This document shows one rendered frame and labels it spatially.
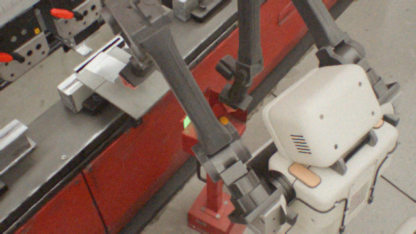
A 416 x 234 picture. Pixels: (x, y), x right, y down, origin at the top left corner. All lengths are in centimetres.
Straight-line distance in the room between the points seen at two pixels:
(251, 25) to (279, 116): 44
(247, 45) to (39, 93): 177
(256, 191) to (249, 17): 54
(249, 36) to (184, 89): 53
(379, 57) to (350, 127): 212
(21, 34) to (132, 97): 37
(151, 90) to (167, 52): 64
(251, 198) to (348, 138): 24
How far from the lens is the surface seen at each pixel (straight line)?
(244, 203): 103
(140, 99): 148
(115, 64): 159
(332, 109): 100
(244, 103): 161
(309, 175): 106
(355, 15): 337
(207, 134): 98
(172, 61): 87
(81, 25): 145
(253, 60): 144
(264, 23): 223
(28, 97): 296
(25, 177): 156
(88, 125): 161
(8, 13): 128
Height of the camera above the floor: 213
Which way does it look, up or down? 53 degrees down
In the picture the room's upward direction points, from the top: 1 degrees counter-clockwise
